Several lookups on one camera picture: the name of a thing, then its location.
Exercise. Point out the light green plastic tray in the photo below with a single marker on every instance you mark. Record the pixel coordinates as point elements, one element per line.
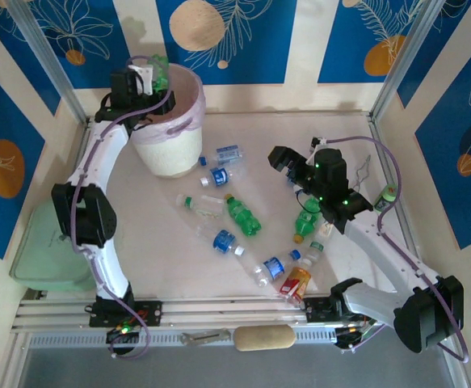
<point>37,254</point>

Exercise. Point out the aluminium mounting rail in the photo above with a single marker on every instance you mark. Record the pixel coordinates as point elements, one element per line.
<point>227,313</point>

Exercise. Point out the clear bottle blue cap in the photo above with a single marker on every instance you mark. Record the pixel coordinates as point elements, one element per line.
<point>229,153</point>

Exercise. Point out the clear bottle green label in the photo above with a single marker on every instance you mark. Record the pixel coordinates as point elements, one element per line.
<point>207,206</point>

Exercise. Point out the cream waste bin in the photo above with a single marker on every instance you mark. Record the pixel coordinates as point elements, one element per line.
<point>170,153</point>

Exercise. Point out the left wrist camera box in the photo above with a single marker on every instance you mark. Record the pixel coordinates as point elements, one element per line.
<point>145,77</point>

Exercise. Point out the tan foam pad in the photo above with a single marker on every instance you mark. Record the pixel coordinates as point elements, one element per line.
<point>264,338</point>

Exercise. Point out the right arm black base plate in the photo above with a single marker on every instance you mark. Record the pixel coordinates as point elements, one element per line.
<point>318,309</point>

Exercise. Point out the blue label bottle white cap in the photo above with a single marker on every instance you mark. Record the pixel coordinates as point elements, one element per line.
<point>219,176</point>
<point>223,241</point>

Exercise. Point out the Pepsi bottle blue cap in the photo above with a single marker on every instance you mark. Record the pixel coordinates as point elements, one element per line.
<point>274,267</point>

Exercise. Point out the small bottle green label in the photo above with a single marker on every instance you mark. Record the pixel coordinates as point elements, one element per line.
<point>316,250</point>

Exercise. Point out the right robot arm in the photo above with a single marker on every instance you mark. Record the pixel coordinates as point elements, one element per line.
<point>380,242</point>

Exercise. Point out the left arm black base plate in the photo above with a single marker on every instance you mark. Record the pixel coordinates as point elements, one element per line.
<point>150,313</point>

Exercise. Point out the aluminium frame post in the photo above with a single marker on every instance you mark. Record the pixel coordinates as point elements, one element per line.
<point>409,52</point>
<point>46,52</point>

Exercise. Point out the small green can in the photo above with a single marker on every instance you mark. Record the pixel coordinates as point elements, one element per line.
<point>385,198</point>

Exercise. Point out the white trash bin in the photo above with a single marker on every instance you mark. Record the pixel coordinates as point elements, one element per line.
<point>186,101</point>

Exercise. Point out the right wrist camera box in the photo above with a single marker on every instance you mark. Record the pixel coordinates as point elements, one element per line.
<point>318,142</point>

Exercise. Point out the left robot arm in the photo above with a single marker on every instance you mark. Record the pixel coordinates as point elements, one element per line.
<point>102,153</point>

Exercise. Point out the orange red juice bottle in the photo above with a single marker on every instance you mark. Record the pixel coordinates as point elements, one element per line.
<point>295,281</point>

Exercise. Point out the green plastic bottle yellow cap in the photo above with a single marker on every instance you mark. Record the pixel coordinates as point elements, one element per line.
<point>304,222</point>
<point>161,77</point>
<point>241,216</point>

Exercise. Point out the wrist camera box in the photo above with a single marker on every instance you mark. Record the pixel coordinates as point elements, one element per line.
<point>318,142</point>
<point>145,77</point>

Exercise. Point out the small clear bottle white label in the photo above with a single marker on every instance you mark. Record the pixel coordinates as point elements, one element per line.
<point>326,231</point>

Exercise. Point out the metal bracket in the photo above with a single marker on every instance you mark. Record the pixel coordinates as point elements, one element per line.
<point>204,337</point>

